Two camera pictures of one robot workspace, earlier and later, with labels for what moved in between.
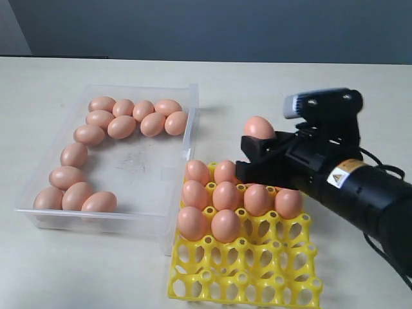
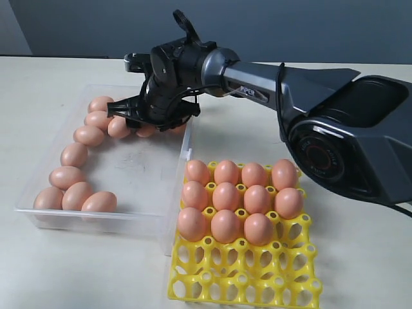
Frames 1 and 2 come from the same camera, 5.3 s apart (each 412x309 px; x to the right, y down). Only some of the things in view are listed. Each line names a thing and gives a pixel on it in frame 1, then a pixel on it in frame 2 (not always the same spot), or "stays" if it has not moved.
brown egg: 259,127 -> 258,229
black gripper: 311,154 -> 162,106
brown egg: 121,127 stays
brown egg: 257,199 stays
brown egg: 194,194 stays
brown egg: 289,203 stays
